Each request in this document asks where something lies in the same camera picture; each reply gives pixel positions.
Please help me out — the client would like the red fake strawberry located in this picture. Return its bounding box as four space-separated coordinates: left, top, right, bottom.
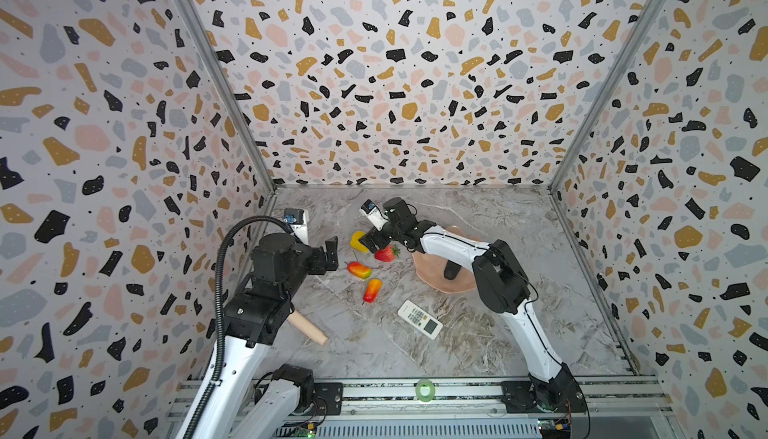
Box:
374 245 400 263

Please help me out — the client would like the yellow fake lemon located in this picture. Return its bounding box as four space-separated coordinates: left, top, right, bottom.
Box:
349 231 369 253

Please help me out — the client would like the red yellow fake mango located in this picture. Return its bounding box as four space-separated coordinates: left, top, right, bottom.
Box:
347 262 372 280

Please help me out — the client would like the orange red fake fruit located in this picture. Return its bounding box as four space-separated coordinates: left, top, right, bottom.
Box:
363 278 383 303

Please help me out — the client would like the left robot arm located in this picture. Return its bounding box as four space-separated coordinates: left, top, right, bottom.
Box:
177 232 339 438

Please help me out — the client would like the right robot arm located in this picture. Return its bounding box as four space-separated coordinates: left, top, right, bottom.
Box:
360 197 586 413

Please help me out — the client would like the pink fruit bowl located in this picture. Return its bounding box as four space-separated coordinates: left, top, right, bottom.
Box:
412 226 488 294

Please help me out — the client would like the wooden rolling pin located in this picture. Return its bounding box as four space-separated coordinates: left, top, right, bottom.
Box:
288 311 329 346

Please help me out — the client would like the white remote control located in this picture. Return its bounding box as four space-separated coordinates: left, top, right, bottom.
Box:
398 300 443 340

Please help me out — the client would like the green tape roll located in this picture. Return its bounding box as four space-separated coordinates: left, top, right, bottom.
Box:
415 378 436 403

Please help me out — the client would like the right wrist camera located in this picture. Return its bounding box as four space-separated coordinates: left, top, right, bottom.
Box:
360 199 388 230

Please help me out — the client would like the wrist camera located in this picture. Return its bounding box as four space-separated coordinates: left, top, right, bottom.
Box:
283 208 309 245
360 199 388 230

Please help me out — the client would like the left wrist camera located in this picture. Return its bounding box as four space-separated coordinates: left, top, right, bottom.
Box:
283 208 309 245

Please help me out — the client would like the black corrugated cable conduit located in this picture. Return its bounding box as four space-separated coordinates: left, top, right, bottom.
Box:
179 215 295 439

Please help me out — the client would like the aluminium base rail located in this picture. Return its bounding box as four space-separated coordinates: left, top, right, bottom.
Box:
164 375 679 439

